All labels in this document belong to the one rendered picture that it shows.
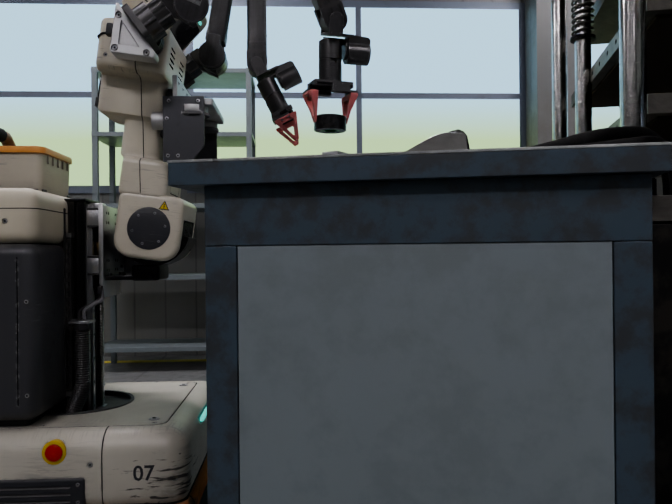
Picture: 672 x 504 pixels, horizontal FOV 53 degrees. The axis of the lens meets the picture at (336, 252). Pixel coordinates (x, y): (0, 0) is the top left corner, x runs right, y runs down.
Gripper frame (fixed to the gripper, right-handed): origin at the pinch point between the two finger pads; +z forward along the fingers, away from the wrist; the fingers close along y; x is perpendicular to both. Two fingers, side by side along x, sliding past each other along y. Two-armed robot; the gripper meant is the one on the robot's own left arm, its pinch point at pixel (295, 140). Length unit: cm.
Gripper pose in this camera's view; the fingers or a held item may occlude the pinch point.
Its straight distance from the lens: 201.0
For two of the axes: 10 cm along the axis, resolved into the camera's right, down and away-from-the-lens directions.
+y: -0.6, 0.0, 10.0
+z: 4.6, 8.9, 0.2
